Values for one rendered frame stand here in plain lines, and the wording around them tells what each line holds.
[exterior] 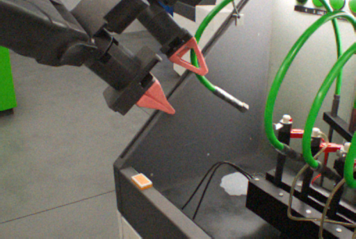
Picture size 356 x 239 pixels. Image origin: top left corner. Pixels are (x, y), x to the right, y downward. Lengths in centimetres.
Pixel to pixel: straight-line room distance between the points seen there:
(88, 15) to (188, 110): 61
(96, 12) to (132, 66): 10
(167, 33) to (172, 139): 38
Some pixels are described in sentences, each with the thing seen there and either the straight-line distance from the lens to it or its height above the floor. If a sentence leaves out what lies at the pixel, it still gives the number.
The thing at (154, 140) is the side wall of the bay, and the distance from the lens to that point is 101.
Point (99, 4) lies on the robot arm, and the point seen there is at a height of 142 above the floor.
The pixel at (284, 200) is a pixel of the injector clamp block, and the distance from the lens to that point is 85.
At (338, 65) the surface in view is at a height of 132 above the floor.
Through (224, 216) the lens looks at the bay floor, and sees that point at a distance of 102.
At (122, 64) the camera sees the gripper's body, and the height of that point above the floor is 133.
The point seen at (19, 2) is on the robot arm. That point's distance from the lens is 37.
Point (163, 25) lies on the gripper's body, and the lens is 77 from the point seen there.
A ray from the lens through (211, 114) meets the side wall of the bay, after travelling 110.
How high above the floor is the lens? 147
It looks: 22 degrees down
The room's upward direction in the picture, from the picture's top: straight up
